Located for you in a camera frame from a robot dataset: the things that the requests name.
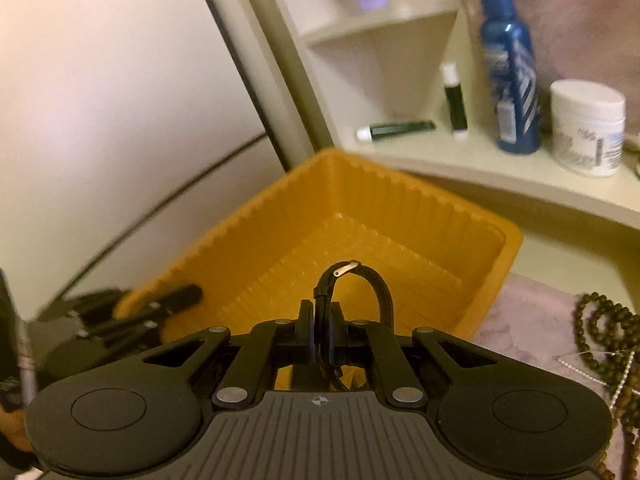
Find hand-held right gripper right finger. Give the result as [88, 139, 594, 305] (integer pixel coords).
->
[320, 300, 497, 406]

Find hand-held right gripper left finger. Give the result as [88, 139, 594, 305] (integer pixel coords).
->
[142, 300, 321, 408]

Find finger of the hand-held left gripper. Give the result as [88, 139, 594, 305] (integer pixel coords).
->
[145, 284, 204, 313]
[82, 319, 162, 347]

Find black watch strap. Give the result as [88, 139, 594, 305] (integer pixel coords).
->
[312, 259, 397, 392]

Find yellow plastic tray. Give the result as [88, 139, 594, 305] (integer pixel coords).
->
[112, 147, 525, 393]

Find brown bead necklace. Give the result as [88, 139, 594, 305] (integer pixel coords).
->
[590, 385, 640, 480]

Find lavender towel mat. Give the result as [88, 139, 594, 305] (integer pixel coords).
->
[472, 272, 640, 480]

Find dark green tube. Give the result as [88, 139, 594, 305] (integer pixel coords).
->
[356, 120, 436, 142]

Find white shelf unit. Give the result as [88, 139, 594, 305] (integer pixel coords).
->
[255, 0, 640, 231]

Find blue spray bottle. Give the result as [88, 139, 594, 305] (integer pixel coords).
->
[474, 0, 543, 156]

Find white cream jar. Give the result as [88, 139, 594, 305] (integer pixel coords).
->
[549, 80, 627, 178]

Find hanging pink towel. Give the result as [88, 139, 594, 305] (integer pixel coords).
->
[450, 0, 640, 137]

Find black cable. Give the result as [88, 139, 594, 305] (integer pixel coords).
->
[35, 132, 271, 322]

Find dark green bead necklace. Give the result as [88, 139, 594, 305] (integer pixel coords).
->
[572, 292, 640, 387]

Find silver pearl chain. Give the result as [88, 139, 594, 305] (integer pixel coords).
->
[554, 352, 632, 408]

